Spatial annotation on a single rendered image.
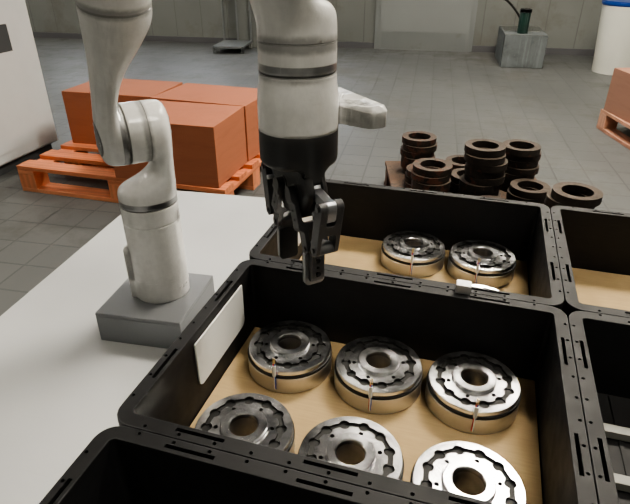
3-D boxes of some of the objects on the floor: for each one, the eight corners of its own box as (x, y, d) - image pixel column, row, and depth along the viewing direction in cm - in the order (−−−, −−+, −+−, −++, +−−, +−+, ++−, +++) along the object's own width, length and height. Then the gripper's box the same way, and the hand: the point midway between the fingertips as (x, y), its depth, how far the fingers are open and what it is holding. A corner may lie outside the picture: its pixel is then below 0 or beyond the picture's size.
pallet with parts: (526, 185, 336) (541, 111, 314) (610, 302, 226) (642, 202, 204) (383, 181, 341) (388, 109, 318) (397, 295, 231) (406, 196, 208)
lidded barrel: (654, 78, 602) (677, 3, 565) (592, 76, 613) (610, 2, 576) (637, 67, 655) (656, -2, 618) (580, 65, 666) (596, -3, 629)
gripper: (231, 106, 55) (242, 246, 63) (298, 149, 44) (300, 314, 52) (298, 97, 58) (299, 232, 66) (376, 135, 47) (367, 293, 55)
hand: (300, 256), depth 58 cm, fingers open, 5 cm apart
